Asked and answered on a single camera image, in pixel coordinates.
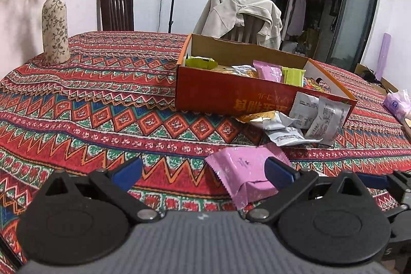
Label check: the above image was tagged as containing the pink snack packet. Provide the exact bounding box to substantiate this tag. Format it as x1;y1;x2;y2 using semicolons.
253;60;285;84
204;144;291;209

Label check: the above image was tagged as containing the purple rolled mat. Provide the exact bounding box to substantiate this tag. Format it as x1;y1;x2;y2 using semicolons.
375;33;392;81

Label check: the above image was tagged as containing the white packet with printed label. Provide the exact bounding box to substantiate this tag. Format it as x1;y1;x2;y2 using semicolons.
289;92;322;130
305;99;351;146

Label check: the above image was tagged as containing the sliding glass door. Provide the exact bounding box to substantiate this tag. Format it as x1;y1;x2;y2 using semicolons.
215;0;383;71

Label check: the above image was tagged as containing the dark wooden chair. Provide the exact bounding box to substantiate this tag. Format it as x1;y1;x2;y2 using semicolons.
98;0;135;32

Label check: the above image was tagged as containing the wooden chair under jacket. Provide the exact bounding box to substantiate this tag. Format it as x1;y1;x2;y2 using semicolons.
229;16;268;44

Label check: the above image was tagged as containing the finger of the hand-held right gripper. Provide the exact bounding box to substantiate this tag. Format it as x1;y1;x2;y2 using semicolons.
356;171;411;199

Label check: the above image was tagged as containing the floral ceramic vase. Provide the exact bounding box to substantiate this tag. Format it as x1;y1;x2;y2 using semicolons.
41;0;71;65

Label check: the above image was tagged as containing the orange cardboard box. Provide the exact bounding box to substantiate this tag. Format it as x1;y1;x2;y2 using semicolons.
175;33;358;127

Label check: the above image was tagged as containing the silver white packet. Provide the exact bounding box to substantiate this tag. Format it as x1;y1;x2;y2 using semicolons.
265;127;323;147

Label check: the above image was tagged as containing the beige jacket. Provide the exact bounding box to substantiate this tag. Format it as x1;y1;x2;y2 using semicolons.
193;0;283;50

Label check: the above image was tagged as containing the purple tissue pack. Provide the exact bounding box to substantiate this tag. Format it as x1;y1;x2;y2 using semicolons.
383;90;411;122

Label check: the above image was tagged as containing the small white gold cracker packet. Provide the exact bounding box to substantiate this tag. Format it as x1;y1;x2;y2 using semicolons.
237;111;295;134

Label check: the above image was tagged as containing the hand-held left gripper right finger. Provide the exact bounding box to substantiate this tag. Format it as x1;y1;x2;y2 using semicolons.
246;157;367;224

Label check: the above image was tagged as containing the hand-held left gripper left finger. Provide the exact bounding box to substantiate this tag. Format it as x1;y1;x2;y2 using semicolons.
43;158;163;224

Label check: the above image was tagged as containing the small green packet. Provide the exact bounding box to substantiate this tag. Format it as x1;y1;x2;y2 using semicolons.
282;67;306;87

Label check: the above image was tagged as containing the hanging pale pink garment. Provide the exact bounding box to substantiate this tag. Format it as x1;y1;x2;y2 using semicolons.
285;0;307;37

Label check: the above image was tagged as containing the brown cardboard box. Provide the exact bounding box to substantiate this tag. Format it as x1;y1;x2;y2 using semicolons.
354;63;399;93

